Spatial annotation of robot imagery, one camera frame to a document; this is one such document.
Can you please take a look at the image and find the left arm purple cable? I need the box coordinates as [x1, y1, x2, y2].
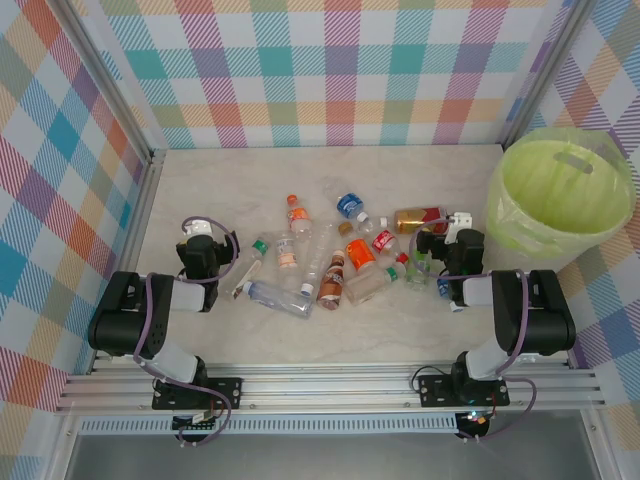
[132, 215, 241, 447]

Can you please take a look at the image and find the blue label white cap bottle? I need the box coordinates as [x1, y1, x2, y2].
[335, 192, 370, 224]

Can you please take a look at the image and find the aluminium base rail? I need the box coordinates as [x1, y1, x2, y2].
[53, 362, 607, 414]

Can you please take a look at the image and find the red label red cap bottle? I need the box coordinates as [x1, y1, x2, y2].
[372, 229, 410, 266]

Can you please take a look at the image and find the aluminium frame post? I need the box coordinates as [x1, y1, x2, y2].
[59, 0, 169, 169]
[499, 0, 599, 149]

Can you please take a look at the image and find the white slotted cable duct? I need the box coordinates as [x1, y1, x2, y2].
[78, 417, 460, 437]

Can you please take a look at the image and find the gold brown label bottle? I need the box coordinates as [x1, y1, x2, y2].
[379, 205, 454, 235]

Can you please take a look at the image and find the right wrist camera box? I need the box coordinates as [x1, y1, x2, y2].
[446, 210, 474, 245]

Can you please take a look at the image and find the clear water bottle blue label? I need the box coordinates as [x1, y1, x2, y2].
[242, 279, 315, 320]

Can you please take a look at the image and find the aluminium side rail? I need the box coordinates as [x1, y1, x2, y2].
[89, 149, 167, 376]

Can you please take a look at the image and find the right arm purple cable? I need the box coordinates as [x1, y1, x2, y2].
[409, 214, 539, 444]

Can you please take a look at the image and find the waste bin with green liner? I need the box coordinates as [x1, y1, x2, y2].
[487, 127, 632, 261]

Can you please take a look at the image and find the small circuit board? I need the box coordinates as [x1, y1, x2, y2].
[458, 409, 490, 430]
[171, 410, 219, 432]

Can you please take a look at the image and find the wide orange label bottle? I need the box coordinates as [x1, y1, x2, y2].
[346, 238, 377, 274]

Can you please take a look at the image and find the slim clear green cap bottle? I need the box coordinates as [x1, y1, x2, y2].
[229, 238, 269, 301]

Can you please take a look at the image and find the wide clear green cap bottle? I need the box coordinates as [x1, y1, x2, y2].
[343, 267, 400, 306]

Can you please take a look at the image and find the orange white label clear bottle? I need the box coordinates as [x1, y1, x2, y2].
[274, 230, 300, 271]

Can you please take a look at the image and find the brown Nescafe coffee bottle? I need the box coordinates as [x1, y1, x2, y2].
[316, 249, 349, 311]

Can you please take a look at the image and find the orange cap orange label bottle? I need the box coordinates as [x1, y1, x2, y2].
[285, 194, 315, 242]

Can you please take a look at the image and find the long clear white cap bottle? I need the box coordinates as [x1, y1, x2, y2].
[299, 222, 337, 295]

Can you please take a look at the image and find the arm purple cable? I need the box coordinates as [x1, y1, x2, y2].
[409, 214, 539, 444]
[132, 215, 241, 447]

